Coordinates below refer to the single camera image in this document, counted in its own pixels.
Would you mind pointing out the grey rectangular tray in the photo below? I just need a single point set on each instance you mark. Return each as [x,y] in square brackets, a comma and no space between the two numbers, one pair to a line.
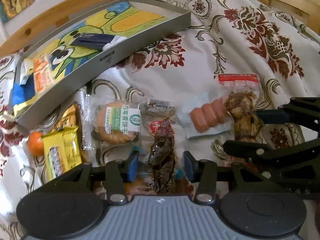
[178,19]

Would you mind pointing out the chicken feet red top packet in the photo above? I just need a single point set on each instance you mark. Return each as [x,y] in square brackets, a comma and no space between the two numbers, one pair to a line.
[239,94]

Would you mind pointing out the orange white snack packet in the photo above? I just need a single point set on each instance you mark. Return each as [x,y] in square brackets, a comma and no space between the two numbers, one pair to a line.
[43,77]

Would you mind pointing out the round biscuit green label packet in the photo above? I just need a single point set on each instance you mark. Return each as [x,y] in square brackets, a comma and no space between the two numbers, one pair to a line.
[110,122]

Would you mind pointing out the small white blue packet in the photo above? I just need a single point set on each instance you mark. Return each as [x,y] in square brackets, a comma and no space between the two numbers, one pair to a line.
[26,70]

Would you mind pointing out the wooden bed frame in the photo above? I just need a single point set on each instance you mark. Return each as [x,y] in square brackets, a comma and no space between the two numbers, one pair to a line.
[44,16]

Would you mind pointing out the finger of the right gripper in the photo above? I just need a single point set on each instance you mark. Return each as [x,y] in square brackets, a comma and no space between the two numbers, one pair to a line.
[303,111]
[258,152]

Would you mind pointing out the blue edged pastry packet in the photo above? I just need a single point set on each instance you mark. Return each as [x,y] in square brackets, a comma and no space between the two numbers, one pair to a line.
[140,179]

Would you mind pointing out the orange mandarin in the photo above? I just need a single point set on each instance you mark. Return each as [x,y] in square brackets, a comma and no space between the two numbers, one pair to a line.
[35,144]

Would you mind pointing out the colourful frog drawing paper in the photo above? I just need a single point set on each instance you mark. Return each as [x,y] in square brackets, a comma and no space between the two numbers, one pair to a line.
[74,47]

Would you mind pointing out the yellow wafer snack bar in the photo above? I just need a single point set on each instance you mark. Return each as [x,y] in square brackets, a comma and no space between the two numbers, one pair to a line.
[61,151]

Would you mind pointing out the dark blue tube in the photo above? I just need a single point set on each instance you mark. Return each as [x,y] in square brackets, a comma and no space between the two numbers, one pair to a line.
[96,41]

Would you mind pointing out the floral white bed sheet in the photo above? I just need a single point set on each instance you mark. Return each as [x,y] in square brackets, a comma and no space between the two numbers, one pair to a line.
[239,36]

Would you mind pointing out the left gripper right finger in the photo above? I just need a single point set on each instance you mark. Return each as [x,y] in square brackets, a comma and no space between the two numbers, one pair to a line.
[203,172]

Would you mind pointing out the dark braised meat red packet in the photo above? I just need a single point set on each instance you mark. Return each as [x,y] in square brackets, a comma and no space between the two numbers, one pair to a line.
[159,158]

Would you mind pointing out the mini sausages clear packet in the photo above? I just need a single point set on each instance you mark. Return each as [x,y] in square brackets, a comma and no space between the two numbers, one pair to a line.
[204,115]

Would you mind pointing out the gold foil snack packet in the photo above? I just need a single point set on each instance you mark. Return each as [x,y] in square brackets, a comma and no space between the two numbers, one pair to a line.
[70,118]

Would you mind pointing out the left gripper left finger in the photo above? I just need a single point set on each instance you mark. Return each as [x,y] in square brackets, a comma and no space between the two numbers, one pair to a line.
[117,173]

